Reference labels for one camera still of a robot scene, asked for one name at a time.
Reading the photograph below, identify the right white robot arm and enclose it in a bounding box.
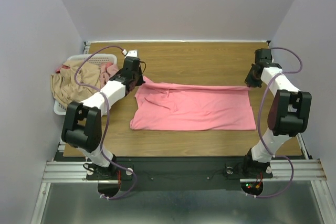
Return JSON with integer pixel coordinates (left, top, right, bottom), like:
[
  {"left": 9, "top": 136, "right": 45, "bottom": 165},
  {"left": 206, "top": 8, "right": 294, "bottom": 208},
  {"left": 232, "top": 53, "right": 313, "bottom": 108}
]
[{"left": 241, "top": 48, "right": 312, "bottom": 177}]

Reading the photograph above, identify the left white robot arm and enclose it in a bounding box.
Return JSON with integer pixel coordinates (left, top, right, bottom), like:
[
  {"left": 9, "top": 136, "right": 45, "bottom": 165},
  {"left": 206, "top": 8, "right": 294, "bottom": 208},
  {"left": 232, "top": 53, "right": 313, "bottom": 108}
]
[{"left": 61, "top": 55, "right": 144, "bottom": 179}]

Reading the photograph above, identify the dusty pink t shirt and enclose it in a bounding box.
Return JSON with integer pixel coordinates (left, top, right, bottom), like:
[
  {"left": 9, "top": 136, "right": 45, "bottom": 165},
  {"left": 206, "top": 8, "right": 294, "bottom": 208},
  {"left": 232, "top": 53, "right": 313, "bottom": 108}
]
[{"left": 99, "top": 62, "right": 119, "bottom": 88}]

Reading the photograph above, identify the beige t shirt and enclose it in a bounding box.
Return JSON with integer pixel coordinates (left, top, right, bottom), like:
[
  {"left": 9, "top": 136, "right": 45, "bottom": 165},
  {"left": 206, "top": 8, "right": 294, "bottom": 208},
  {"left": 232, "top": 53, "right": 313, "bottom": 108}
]
[{"left": 50, "top": 60, "right": 100, "bottom": 107}]

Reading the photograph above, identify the white plastic laundry basket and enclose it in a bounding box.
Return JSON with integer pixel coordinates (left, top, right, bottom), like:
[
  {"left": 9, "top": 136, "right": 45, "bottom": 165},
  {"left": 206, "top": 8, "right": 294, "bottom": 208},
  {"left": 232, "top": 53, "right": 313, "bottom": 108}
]
[{"left": 53, "top": 54, "right": 118, "bottom": 116}]

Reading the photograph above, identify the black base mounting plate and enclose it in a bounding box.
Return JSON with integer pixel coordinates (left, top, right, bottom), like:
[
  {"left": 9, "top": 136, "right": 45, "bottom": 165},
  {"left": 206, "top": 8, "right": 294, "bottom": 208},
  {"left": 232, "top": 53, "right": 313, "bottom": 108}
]
[{"left": 83, "top": 156, "right": 272, "bottom": 196}]

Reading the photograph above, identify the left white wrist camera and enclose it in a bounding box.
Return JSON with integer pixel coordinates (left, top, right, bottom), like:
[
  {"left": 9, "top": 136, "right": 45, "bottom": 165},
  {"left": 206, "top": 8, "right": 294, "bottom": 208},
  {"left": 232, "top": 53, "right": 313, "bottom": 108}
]
[{"left": 122, "top": 49, "right": 138, "bottom": 58}]

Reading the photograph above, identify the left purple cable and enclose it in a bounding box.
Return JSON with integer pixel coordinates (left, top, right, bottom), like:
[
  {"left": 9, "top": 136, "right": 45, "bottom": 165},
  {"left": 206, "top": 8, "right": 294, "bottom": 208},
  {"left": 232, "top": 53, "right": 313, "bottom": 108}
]
[{"left": 74, "top": 46, "right": 138, "bottom": 200}]

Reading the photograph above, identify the purple cable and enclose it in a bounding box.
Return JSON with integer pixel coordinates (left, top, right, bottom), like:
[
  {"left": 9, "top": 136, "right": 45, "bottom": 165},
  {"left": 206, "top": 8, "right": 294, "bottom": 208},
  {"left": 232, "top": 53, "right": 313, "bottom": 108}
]
[
  {"left": 245, "top": 47, "right": 303, "bottom": 199},
  {"left": 74, "top": 46, "right": 138, "bottom": 200}
]

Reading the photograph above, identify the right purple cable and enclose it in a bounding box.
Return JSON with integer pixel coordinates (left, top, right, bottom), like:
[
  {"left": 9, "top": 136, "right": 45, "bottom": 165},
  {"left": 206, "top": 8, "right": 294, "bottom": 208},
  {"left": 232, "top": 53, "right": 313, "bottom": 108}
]
[{"left": 245, "top": 47, "right": 303, "bottom": 199}]

